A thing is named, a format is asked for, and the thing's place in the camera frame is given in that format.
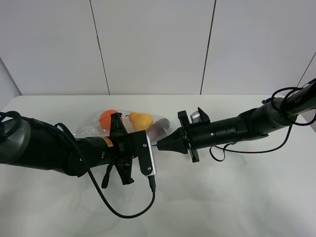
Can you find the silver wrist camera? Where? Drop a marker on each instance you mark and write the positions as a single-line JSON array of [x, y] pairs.
[[145, 154], [196, 117]]

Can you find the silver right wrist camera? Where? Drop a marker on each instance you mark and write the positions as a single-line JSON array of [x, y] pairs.
[[196, 117]]

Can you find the purple eggplant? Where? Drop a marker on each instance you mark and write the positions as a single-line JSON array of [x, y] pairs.
[[159, 129]]

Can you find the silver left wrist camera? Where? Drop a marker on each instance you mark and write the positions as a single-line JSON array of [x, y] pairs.
[[145, 154]]

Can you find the orange fruit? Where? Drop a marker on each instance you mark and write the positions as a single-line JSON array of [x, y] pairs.
[[105, 119]]

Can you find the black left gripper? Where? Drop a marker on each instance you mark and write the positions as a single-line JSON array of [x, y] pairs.
[[120, 147]]

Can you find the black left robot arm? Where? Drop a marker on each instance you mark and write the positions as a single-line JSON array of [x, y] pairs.
[[28, 142]]

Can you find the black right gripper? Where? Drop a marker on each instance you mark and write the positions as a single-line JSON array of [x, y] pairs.
[[200, 135]]

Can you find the yellow pear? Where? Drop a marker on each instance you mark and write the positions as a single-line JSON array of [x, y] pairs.
[[140, 121]]

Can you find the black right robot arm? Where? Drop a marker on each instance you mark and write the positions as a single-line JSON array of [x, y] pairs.
[[274, 114]]

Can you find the clear zip bag blue zipper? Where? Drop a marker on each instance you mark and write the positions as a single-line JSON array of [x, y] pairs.
[[99, 124]]

